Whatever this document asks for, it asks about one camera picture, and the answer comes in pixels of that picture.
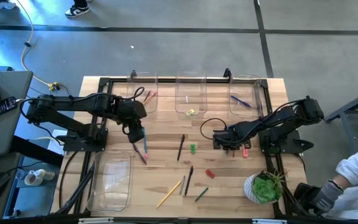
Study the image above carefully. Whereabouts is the grey metal table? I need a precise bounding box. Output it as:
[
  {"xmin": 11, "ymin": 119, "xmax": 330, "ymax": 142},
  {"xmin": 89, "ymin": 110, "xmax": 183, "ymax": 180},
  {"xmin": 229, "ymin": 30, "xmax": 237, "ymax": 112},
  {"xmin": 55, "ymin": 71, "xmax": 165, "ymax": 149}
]
[{"xmin": 324, "ymin": 86, "xmax": 358, "ymax": 153}]

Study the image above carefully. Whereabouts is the slim black pen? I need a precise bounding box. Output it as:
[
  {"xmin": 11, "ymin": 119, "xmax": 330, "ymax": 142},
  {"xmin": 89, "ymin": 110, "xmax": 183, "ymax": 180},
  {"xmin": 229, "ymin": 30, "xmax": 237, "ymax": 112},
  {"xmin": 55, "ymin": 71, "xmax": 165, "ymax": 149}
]
[{"xmin": 177, "ymin": 134, "xmax": 186, "ymax": 162}]

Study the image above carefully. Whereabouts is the person's hand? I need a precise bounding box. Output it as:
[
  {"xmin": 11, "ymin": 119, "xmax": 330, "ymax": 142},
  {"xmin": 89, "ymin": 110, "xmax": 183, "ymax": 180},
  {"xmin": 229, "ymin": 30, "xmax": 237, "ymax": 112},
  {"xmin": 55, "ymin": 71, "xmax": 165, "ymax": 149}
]
[{"xmin": 311, "ymin": 180, "xmax": 344, "ymax": 215}]

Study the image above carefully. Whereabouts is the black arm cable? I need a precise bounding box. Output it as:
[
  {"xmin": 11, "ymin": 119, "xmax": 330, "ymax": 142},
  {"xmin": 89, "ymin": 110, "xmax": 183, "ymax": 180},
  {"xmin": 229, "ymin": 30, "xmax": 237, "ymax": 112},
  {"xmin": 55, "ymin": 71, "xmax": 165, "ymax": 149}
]
[
  {"xmin": 200, "ymin": 117, "xmax": 229, "ymax": 141},
  {"xmin": 121, "ymin": 86, "xmax": 145, "ymax": 136}
]

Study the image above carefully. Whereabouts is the black table frame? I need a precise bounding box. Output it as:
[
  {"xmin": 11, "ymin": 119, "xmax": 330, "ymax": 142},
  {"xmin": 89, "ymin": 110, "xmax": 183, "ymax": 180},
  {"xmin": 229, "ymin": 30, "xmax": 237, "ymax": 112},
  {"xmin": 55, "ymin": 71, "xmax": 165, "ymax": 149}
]
[{"xmin": 53, "ymin": 67, "xmax": 313, "ymax": 218}]

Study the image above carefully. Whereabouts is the white paper sheet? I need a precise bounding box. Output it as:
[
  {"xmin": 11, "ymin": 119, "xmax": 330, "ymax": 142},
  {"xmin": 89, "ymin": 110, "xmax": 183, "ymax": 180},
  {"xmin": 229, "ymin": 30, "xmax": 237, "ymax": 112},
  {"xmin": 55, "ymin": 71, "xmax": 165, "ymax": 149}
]
[{"xmin": 52, "ymin": 129, "xmax": 68, "ymax": 147}]

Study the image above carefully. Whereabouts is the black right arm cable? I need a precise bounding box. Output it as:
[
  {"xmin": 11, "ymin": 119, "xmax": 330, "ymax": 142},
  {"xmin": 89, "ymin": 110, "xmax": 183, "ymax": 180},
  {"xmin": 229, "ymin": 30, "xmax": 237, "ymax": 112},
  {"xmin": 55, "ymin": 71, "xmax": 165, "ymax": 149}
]
[{"xmin": 200, "ymin": 117, "xmax": 229, "ymax": 141}]

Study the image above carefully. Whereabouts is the green crayon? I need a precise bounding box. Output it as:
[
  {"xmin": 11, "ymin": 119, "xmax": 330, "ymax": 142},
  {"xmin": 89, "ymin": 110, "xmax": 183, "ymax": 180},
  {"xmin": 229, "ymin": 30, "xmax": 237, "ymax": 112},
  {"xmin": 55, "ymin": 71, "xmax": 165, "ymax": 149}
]
[{"xmin": 195, "ymin": 186, "xmax": 209, "ymax": 203}]

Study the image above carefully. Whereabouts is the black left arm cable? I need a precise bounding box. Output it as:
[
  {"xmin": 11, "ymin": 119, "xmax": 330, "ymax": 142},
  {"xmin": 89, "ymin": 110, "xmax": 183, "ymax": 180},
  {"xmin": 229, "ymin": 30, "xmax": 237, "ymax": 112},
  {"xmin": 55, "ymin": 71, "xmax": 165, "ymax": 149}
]
[{"xmin": 121, "ymin": 86, "xmax": 145, "ymax": 136}]

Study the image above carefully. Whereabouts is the dark purple pen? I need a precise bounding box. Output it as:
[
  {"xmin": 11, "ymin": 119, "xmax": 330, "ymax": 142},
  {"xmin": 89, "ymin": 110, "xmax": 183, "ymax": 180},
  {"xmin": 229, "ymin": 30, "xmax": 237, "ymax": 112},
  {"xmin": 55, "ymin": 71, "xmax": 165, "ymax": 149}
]
[{"xmin": 132, "ymin": 142, "xmax": 148, "ymax": 166}]

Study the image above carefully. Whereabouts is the white mug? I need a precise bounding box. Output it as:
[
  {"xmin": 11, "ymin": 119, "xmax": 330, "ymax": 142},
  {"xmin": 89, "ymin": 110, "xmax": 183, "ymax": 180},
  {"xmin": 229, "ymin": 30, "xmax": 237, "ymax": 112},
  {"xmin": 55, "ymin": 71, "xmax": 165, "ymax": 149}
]
[{"xmin": 23, "ymin": 169, "xmax": 57, "ymax": 187}]

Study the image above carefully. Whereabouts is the potted green succulent plant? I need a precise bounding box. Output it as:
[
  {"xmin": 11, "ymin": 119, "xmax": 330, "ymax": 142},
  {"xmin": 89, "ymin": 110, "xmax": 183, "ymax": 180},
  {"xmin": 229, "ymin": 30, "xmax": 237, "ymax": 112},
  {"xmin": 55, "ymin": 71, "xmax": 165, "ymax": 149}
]
[{"xmin": 243, "ymin": 169, "xmax": 290, "ymax": 205}]

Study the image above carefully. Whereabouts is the yellow pencil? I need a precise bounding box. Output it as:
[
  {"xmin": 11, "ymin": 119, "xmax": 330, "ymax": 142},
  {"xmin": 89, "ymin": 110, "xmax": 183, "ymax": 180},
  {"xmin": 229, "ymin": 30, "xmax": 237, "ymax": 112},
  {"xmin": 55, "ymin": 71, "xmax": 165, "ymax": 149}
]
[{"xmin": 155, "ymin": 179, "xmax": 183, "ymax": 209}]

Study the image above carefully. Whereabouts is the grey side desk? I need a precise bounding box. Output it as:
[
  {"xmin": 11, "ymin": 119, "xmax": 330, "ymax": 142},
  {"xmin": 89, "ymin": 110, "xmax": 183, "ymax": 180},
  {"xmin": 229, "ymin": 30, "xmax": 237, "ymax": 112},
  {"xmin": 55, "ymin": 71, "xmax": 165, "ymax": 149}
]
[{"xmin": 0, "ymin": 70, "xmax": 34, "ymax": 158}]

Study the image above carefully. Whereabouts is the yellow floor cable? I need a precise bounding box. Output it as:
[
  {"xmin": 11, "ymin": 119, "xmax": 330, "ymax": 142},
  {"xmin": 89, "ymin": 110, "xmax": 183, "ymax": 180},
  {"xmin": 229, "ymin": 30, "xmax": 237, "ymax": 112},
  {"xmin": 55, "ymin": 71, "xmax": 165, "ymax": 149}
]
[{"xmin": 16, "ymin": 0, "xmax": 60, "ymax": 92}]

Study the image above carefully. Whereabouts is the blue pen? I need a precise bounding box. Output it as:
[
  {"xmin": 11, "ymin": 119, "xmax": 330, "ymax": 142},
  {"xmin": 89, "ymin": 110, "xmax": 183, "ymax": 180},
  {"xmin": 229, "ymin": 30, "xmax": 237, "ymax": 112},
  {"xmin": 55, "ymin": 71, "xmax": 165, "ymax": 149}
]
[{"xmin": 230, "ymin": 94, "xmax": 254, "ymax": 109}]

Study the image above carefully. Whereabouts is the clear plastic bin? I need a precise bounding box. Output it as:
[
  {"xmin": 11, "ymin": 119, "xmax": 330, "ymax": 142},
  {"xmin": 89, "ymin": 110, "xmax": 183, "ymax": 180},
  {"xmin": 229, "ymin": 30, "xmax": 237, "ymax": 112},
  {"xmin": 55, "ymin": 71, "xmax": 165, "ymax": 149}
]
[
  {"xmin": 86, "ymin": 150, "xmax": 134, "ymax": 213},
  {"xmin": 125, "ymin": 72, "xmax": 159, "ymax": 114},
  {"xmin": 175, "ymin": 72, "xmax": 209, "ymax": 120},
  {"xmin": 227, "ymin": 73, "xmax": 263, "ymax": 119}
]

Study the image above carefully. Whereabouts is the orange pencil pink eraser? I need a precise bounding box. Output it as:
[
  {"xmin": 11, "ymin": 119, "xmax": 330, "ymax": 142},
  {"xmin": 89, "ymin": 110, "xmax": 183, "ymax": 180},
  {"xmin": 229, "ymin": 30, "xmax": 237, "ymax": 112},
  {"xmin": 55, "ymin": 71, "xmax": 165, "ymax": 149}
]
[{"xmin": 142, "ymin": 91, "xmax": 158, "ymax": 106}]

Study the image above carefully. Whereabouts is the teal pencil pink eraser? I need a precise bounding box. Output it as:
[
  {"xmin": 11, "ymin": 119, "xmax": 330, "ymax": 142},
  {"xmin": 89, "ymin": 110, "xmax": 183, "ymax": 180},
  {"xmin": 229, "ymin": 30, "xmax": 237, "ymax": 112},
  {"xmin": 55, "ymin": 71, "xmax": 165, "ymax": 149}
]
[{"xmin": 141, "ymin": 126, "xmax": 149, "ymax": 160}]

